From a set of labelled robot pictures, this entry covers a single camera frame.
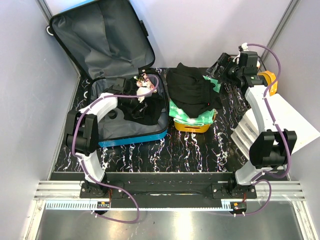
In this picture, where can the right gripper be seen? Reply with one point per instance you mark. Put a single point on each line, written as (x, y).
(222, 61)

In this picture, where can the green white tie-dye cloth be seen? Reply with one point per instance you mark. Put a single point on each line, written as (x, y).
(207, 116)

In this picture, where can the orange plastic basket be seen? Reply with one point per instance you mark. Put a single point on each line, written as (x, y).
(191, 128)

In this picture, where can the white drawer organizer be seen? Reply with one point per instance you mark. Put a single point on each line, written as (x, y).
(286, 116)

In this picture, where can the blue fish-print suitcase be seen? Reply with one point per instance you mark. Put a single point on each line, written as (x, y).
(106, 40)

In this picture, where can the black round cap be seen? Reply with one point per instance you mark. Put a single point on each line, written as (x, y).
(112, 114)

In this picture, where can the black floral print garment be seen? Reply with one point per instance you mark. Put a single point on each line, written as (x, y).
(149, 111)

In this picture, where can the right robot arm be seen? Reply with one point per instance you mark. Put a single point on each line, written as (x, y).
(273, 146)

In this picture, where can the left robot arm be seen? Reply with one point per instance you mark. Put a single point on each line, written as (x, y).
(81, 136)

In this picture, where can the yellow plate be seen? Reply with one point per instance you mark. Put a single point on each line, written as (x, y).
(270, 78)

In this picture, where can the black wire dish rack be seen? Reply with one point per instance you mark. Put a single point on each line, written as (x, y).
(235, 97)

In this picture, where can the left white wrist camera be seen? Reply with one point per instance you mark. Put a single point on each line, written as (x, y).
(142, 92)

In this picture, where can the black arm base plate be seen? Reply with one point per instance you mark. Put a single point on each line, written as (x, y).
(167, 190)

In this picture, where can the aluminium rail frame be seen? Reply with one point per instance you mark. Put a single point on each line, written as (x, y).
(65, 195)

